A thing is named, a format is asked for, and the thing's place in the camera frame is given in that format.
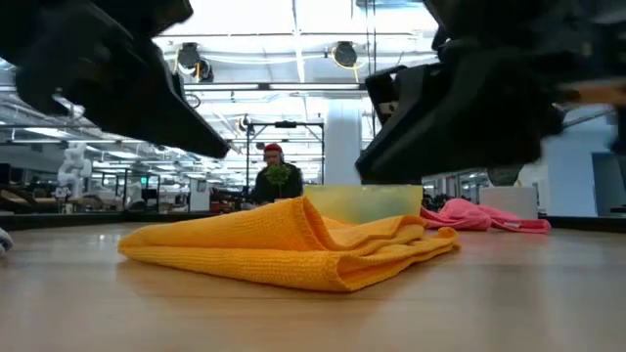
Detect yellow translucent plastic bin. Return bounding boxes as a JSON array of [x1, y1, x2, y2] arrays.
[[302, 184, 425, 226]]

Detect potted plant in white pot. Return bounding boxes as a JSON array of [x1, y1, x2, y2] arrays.
[[477, 163, 540, 221]]

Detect black vertical ceiling cable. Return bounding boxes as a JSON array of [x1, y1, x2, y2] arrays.
[[364, 0, 378, 138]]

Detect round black overhead camera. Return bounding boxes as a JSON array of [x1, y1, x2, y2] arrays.
[[332, 40, 359, 69]]

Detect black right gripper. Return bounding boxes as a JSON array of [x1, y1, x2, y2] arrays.
[[354, 0, 626, 187]]

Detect white cabinet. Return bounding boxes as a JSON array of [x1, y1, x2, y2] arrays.
[[189, 176, 211, 211]]

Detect small green bushy plant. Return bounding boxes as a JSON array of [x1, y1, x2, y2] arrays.
[[265, 163, 293, 195]]

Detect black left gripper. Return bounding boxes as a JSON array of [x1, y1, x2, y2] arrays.
[[0, 0, 232, 159]]

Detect black distant rig frame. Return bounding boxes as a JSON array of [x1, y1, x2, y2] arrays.
[[244, 120, 326, 187]]

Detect person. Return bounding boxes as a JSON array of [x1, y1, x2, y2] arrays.
[[249, 142, 305, 206]]

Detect dark hanging ceiling fixture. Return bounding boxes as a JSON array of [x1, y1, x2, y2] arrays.
[[175, 41, 215, 83]]

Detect pink microfiber towel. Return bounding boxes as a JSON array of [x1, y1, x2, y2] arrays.
[[419, 198, 553, 235]]

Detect white building column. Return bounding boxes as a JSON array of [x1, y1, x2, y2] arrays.
[[325, 100, 362, 186]]

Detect orange microfiber towel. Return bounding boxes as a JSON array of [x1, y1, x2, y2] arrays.
[[116, 196, 462, 293]]

